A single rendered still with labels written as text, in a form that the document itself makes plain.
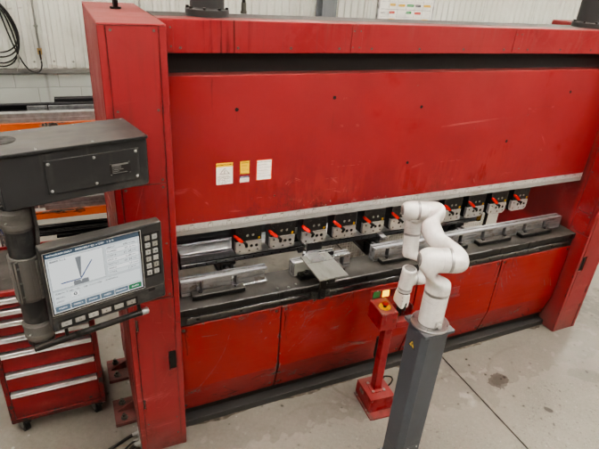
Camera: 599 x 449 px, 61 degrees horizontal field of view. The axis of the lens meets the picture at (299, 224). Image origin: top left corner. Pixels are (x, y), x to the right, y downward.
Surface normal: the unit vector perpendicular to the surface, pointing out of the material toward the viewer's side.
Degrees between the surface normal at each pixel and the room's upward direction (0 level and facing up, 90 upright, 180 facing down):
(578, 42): 90
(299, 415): 0
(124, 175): 90
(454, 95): 90
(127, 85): 90
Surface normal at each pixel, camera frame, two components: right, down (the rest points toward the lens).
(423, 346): -0.38, 0.40
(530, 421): 0.07, -0.89
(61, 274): 0.62, 0.40
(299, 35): 0.41, 0.44
